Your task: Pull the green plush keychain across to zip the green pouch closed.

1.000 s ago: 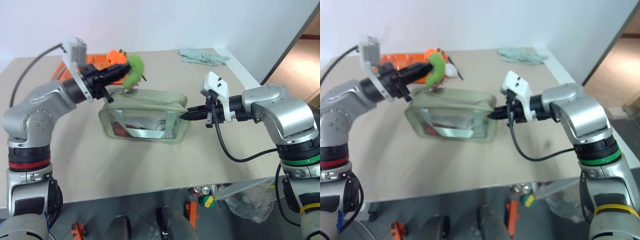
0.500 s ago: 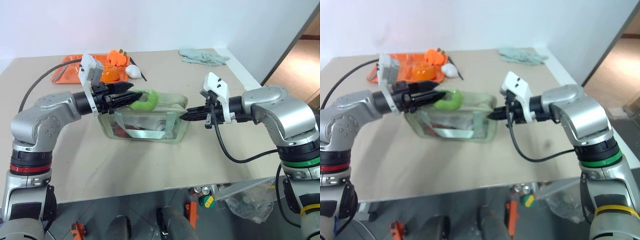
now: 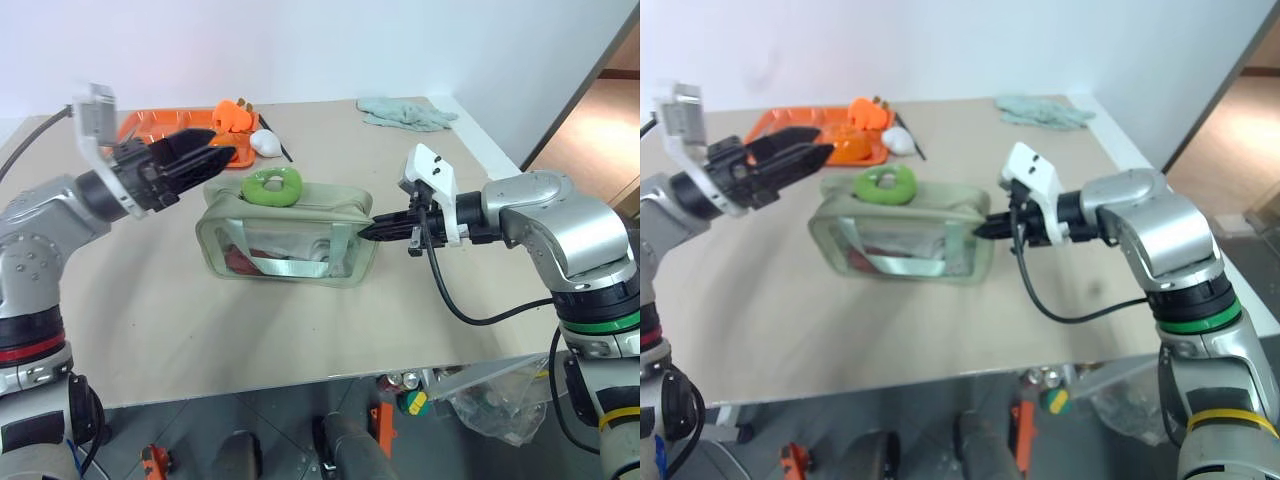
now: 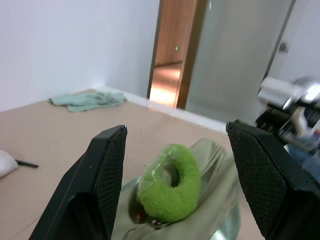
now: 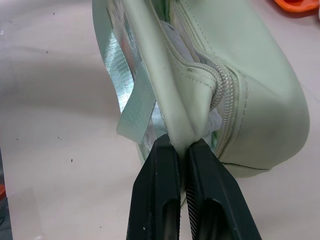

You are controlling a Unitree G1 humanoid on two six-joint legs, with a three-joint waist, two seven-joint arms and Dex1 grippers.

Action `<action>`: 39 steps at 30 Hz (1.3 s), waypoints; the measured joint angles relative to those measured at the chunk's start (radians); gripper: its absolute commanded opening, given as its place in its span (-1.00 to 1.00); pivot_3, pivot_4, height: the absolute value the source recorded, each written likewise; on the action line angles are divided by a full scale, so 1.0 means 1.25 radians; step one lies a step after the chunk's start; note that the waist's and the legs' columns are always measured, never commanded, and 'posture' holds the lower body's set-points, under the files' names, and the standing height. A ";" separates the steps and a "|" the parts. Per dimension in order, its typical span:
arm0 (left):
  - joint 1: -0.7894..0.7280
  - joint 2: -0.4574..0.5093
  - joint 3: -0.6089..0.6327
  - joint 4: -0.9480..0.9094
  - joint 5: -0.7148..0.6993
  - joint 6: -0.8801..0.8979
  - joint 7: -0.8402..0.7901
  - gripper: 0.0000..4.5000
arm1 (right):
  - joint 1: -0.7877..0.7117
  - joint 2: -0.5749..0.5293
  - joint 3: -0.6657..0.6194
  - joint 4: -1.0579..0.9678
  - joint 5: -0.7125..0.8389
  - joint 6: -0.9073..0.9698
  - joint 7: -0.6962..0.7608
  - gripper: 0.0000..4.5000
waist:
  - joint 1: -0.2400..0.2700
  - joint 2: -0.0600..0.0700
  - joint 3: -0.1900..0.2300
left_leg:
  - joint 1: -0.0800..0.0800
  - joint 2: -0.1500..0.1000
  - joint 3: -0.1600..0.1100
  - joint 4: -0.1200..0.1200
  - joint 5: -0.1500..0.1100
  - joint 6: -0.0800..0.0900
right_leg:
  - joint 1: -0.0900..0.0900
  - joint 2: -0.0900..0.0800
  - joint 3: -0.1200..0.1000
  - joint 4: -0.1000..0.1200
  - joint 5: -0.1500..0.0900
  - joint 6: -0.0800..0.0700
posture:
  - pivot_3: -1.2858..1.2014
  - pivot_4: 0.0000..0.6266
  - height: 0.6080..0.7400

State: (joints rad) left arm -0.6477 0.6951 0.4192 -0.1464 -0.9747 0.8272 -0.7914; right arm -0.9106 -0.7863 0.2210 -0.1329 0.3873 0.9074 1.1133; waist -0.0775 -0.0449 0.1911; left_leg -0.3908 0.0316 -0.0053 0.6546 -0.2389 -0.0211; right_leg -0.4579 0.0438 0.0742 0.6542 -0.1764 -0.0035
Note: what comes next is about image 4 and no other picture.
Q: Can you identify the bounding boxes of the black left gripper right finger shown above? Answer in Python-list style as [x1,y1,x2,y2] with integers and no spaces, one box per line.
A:
[225,120,320,240]

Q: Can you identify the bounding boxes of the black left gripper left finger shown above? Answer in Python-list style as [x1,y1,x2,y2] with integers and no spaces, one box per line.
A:
[29,124,129,240]

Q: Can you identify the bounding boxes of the green plush ring keychain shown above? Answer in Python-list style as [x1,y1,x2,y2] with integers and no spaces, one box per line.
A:
[136,143,202,224]

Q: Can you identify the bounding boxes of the blue fabric object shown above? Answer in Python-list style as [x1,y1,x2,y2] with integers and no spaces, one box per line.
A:
[286,143,320,174]

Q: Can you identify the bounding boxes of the black pen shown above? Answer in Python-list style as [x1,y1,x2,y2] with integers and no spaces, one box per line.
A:
[14,159,39,169]

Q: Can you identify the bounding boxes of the frosted glass door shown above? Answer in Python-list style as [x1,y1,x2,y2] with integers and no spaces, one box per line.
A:
[184,0,296,118]

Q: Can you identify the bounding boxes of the white rounded object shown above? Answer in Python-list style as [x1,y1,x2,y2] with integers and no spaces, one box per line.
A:
[0,149,19,178]

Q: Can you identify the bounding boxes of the teal cloth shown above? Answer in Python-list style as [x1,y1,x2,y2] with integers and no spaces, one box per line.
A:
[48,91,128,113]

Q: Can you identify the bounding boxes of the wooden door frame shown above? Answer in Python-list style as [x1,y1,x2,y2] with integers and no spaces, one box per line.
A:
[146,0,208,110]

